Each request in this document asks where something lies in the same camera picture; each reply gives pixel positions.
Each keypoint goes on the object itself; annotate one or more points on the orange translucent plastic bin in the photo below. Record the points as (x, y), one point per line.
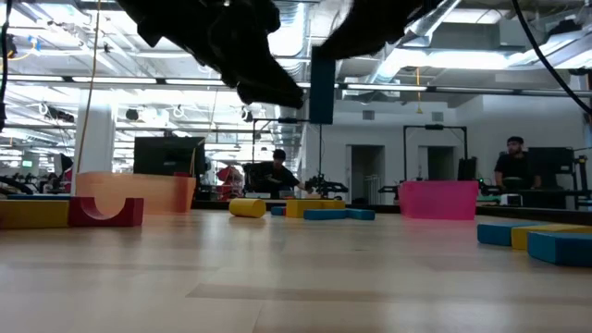
(139, 192)

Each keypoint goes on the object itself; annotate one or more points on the red translucent plastic bin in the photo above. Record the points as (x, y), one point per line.
(438, 200)

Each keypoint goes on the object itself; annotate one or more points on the black aluminium table frame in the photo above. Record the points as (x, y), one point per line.
(208, 204)

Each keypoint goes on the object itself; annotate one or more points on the black background stand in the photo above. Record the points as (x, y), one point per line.
(582, 178)

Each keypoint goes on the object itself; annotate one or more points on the small white device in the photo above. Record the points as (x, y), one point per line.
(511, 200)

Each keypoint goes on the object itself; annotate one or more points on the long overhead light bar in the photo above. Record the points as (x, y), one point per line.
(115, 80)

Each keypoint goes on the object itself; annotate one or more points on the black background robot arm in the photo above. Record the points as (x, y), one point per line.
(328, 186)

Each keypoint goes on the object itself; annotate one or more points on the yellow wooden block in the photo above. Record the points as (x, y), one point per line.
(519, 238)
(300, 209)
(32, 213)
(334, 204)

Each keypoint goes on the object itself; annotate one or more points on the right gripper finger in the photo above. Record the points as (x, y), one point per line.
(379, 23)

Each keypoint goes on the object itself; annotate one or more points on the red background object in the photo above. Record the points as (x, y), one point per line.
(230, 178)

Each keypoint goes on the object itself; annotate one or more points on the red wooden arch block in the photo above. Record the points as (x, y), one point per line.
(78, 215)

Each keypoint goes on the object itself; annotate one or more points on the white pillar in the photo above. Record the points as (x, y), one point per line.
(97, 134)

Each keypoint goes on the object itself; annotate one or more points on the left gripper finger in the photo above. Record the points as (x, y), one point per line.
(268, 83)

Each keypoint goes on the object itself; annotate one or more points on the person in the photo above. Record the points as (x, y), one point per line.
(514, 164)
(277, 178)

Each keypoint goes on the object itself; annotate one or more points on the black background rig frame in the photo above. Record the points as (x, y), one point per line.
(287, 120)
(435, 126)

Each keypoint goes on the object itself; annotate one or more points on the yellow wooden cylinder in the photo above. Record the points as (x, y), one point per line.
(247, 208)

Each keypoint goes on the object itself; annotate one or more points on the black background monitor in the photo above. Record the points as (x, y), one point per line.
(550, 166)

